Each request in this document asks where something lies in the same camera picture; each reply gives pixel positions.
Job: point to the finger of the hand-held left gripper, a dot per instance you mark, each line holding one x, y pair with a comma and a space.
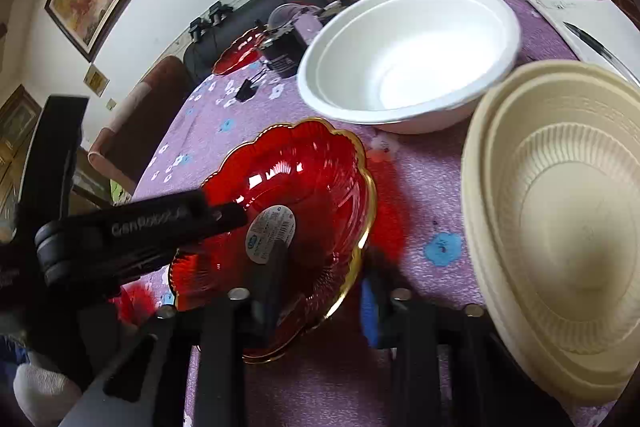
150, 224

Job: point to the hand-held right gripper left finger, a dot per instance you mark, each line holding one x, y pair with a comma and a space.
222, 357

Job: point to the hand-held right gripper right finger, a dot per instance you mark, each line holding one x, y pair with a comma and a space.
371, 317

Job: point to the red glass plate gold rim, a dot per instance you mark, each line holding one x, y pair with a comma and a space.
310, 187
235, 54

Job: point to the brown chair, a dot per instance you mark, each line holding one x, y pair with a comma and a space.
150, 107

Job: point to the purple floral tablecloth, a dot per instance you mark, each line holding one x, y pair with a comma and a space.
430, 207

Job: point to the black binder clip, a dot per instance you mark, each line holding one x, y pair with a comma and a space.
246, 89

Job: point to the white cloth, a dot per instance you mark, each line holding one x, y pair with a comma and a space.
42, 389

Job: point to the cream plastic bowl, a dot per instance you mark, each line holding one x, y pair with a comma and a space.
565, 217

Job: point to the black device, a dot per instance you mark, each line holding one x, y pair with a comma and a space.
282, 44

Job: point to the white foam bowl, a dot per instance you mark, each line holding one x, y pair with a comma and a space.
400, 57

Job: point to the black pen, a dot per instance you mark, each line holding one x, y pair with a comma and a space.
595, 44

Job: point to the white paper sheet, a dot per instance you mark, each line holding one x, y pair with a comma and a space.
575, 14

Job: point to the yellow wall sticker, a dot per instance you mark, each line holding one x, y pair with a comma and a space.
96, 80

